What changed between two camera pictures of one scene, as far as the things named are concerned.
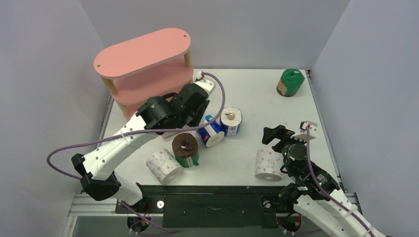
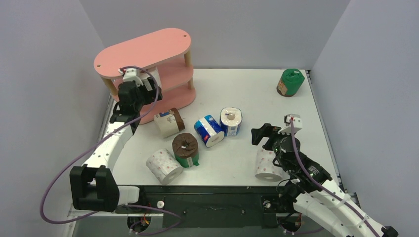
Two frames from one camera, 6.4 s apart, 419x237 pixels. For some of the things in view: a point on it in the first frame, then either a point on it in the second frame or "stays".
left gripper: x=196 y=122 → x=151 y=95
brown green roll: x=186 y=149 stays
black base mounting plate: x=210 y=206 stays
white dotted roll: x=164 y=166 stays
